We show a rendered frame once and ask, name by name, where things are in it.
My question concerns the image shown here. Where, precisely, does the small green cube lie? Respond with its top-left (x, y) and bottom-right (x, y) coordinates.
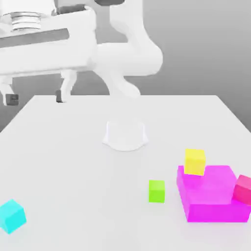
top-left (148, 179), bottom-right (166, 204)

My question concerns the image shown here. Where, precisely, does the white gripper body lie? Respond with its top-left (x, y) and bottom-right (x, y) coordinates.
top-left (0, 7), bottom-right (97, 79)

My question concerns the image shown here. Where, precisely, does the small red cube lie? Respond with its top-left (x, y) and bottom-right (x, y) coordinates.
top-left (231, 174), bottom-right (251, 206)

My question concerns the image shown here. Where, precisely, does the large magenta box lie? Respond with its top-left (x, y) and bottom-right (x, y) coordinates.
top-left (176, 165), bottom-right (251, 224)

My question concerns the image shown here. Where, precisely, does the small yellow cube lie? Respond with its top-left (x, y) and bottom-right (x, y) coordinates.
top-left (183, 148), bottom-right (206, 176)

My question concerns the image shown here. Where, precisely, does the small cyan cube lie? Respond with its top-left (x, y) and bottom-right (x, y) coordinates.
top-left (0, 198), bottom-right (27, 235)

